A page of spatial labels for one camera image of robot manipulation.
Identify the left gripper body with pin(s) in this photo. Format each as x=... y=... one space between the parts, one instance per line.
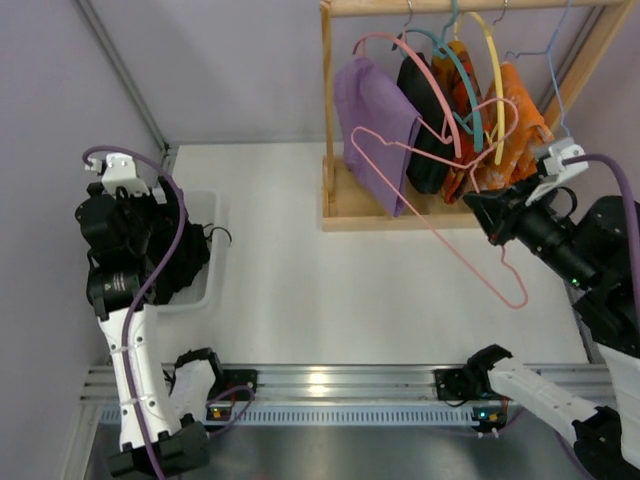
x=167 y=232

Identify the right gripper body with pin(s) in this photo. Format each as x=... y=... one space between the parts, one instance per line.
x=503 y=215

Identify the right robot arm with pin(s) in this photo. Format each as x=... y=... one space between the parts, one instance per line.
x=599 y=256

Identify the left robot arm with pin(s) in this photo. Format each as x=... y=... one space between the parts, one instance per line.
x=162 y=432

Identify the bright orange trousers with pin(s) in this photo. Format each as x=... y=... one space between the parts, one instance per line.
x=531 y=132

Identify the purple trousers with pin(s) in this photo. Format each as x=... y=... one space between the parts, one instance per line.
x=378 y=123

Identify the orange patterned trousers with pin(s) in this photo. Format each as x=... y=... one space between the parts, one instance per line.
x=454 y=86

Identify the white plastic basket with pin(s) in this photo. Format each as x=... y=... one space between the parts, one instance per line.
x=205 y=206

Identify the wooden clothes rack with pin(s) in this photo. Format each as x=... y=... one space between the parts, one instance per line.
x=348 y=207

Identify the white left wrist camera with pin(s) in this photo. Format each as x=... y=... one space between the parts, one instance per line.
x=119 y=171

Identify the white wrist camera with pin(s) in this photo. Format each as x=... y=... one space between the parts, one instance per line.
x=119 y=171
x=551 y=161

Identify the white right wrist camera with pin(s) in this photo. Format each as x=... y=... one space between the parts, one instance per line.
x=551 y=161

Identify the pink wire hanger with trousers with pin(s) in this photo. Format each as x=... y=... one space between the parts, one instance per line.
x=441 y=137

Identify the blue wire hanger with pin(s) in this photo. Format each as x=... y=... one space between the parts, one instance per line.
x=548 y=53

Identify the aluminium mounting rail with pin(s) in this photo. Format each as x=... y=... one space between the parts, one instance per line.
x=309 y=383

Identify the grey slotted cable duct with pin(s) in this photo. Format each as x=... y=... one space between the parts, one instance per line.
x=353 y=415

